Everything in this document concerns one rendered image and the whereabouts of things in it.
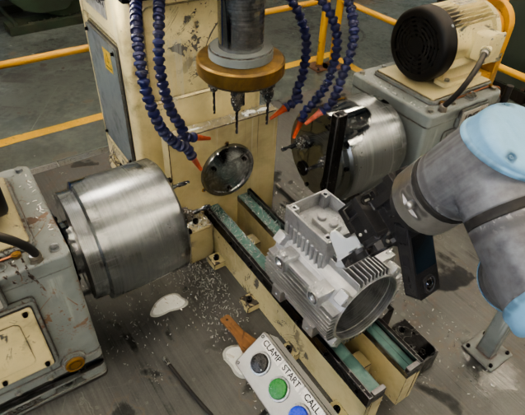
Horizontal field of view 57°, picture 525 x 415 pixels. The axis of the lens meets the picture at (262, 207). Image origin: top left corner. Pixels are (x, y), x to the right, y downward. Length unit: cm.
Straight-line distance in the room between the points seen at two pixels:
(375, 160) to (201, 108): 45
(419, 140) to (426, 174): 74
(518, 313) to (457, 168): 15
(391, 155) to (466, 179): 73
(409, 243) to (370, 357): 47
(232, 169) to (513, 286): 85
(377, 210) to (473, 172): 20
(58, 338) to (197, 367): 30
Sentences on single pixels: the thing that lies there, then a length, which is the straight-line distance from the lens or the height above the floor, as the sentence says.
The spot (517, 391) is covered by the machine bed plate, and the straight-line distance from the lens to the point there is 121.
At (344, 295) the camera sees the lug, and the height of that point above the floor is 109.
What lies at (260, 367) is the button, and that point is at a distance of 77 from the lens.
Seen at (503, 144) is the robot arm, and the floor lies 150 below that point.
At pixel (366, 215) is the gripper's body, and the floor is 131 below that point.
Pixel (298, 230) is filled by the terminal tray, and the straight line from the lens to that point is 91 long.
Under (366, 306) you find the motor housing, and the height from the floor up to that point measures 96.
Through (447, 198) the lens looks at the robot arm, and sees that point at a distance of 54.
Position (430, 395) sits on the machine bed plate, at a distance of 113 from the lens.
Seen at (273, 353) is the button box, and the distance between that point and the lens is 77.
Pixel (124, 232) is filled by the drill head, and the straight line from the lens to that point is 91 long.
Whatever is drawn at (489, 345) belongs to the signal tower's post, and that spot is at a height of 84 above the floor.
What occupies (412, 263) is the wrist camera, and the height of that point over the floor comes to 128.
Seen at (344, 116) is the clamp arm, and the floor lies 125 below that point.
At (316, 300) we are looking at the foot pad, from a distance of 86.
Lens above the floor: 173
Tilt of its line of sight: 41 degrees down
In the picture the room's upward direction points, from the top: 3 degrees clockwise
